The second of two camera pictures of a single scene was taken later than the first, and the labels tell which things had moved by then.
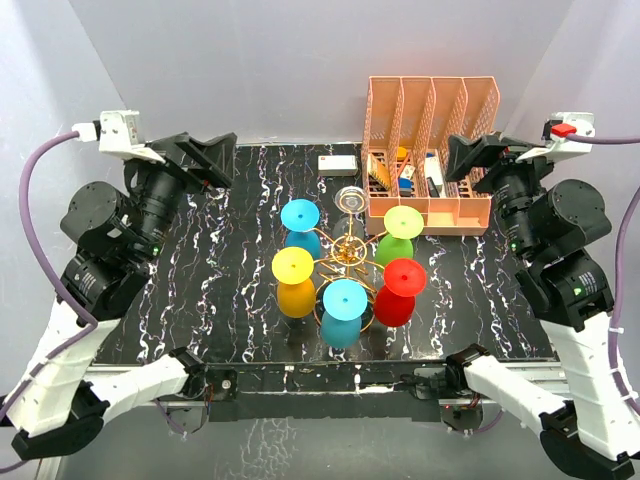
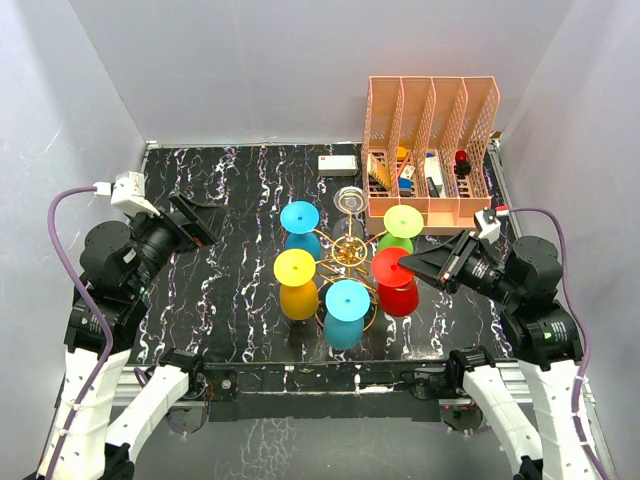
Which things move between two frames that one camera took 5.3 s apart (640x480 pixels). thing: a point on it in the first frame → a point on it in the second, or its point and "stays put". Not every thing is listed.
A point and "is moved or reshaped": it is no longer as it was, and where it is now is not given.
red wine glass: [394, 303] is moved or reshaped
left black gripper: [213, 158] → [200, 223]
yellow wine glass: [293, 267] stays put
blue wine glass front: [344, 302] stays put
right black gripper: [465, 155] → [441, 263]
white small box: [337, 165] stays put
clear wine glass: [350, 200] stays put
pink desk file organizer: [408, 123] stays put
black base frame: [337, 391] stays put
